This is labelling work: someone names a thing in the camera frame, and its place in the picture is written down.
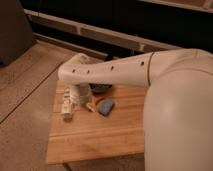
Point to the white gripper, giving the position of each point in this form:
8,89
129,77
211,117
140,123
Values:
82,93

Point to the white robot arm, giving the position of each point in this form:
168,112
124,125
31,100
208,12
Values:
178,107

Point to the dark blue bowl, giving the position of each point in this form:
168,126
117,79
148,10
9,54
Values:
100,88

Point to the orange carrot toy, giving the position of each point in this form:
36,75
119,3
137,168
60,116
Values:
92,106

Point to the white plastic bottle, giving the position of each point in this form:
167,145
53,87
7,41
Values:
67,109

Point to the wooden table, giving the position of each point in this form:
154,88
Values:
89,135

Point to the dark grey cabinet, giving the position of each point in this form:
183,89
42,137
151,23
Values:
16,35

